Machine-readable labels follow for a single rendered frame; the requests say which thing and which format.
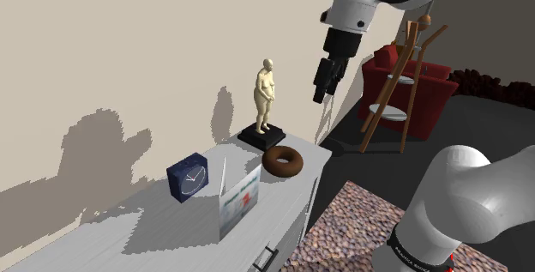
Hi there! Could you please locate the patterned brown robot stand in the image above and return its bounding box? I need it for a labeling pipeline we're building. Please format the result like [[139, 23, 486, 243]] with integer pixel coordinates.
[[279, 179, 509, 272]]

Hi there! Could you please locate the open white printed box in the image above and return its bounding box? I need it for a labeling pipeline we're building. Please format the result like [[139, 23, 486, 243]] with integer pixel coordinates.
[[217, 155, 262, 243]]

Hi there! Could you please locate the red armchair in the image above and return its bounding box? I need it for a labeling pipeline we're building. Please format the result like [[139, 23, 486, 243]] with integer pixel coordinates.
[[357, 44, 460, 142]]

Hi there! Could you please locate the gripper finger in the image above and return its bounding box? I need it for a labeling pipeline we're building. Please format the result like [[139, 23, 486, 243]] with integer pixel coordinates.
[[327, 58, 351, 96], [312, 57, 336, 106]]

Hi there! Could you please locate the white chest of drawers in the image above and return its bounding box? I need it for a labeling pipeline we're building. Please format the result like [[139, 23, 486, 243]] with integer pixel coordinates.
[[0, 130, 334, 272]]

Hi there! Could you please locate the dark blue cube clock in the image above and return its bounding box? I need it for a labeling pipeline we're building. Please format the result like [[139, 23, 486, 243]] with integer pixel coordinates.
[[165, 151, 209, 204]]

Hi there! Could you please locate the brown doughnut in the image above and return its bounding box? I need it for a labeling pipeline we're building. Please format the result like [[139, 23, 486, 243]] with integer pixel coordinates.
[[261, 145, 305, 178]]

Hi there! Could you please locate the wooden ladder shelf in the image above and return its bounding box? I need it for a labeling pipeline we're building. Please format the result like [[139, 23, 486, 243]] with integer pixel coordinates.
[[358, 13, 449, 154]]

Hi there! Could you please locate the beige figure on black base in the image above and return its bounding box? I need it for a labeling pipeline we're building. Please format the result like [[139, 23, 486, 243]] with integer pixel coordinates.
[[237, 57, 288, 152]]

